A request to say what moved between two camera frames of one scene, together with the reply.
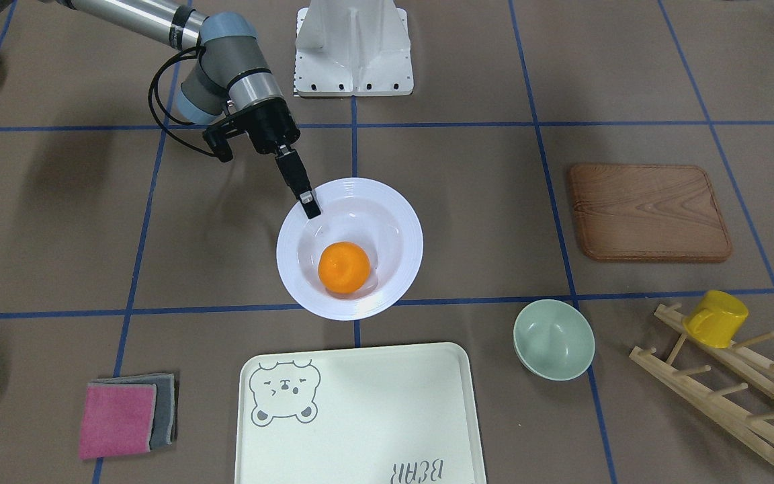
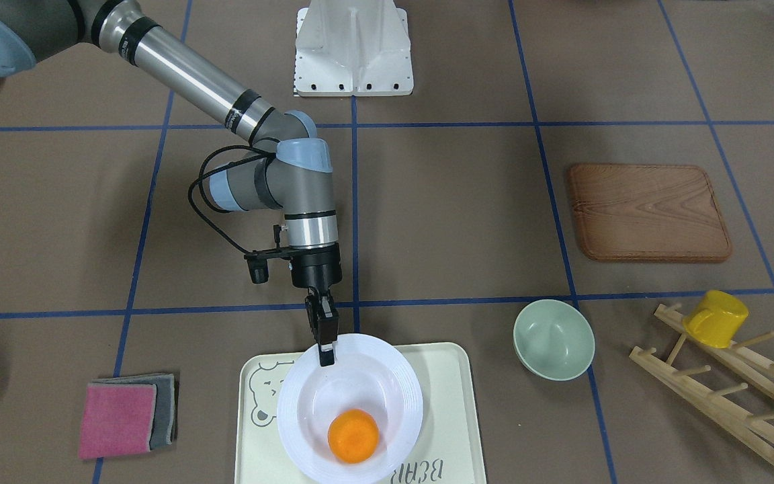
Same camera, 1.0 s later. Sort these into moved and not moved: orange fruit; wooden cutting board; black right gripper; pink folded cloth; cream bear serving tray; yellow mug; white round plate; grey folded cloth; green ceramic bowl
Moved: orange fruit; black right gripper; white round plate
Not moved: pink folded cloth; grey folded cloth; yellow mug; green ceramic bowl; wooden cutting board; cream bear serving tray
